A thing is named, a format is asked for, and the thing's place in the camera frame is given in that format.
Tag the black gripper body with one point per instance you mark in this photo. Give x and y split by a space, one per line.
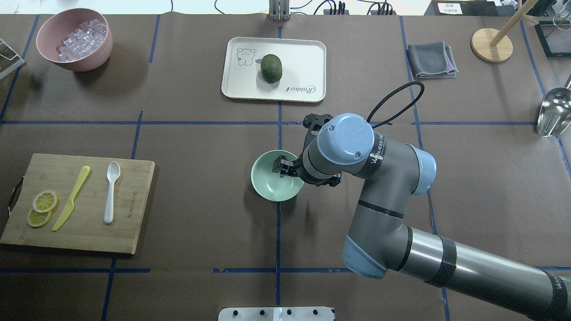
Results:
295 168

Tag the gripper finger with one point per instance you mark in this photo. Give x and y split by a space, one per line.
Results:
282 163
288 173

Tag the mint green bowl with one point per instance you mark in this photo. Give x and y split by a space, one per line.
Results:
269 184

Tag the white plastic spoon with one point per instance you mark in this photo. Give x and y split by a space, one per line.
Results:
113 173

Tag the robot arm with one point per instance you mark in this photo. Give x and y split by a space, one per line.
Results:
378 240

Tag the pink bowl of ice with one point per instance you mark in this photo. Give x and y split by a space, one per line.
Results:
77 39

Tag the green avocado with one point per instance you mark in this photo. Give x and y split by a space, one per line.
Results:
271 68

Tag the cream rabbit tray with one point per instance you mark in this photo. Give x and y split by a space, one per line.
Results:
304 70

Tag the folded grey cloth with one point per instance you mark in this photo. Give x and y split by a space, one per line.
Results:
432 60

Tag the wooden mug tree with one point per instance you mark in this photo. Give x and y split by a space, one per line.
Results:
494 45

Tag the bamboo cutting board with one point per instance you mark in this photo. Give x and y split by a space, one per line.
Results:
84 229

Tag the yellow plastic knife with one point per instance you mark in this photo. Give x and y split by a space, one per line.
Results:
69 205

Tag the steel scoop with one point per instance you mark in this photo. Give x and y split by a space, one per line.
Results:
555 111

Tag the lower lemon slice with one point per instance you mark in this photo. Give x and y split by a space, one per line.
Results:
35 219

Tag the white cup rack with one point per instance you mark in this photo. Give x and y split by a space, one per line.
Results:
10 60

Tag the aluminium frame post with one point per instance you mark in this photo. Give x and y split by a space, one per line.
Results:
279 10

